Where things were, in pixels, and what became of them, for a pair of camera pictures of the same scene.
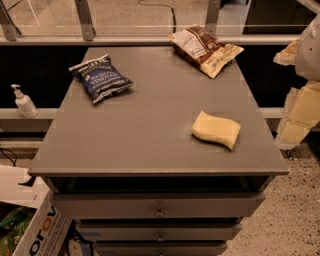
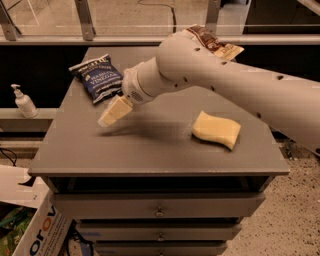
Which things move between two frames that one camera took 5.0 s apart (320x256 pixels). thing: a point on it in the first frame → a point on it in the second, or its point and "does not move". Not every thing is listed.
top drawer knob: [159, 213] does not move
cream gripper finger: [301, 114] → [117, 110]
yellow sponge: [223, 131] does not move
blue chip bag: [100, 78] does not move
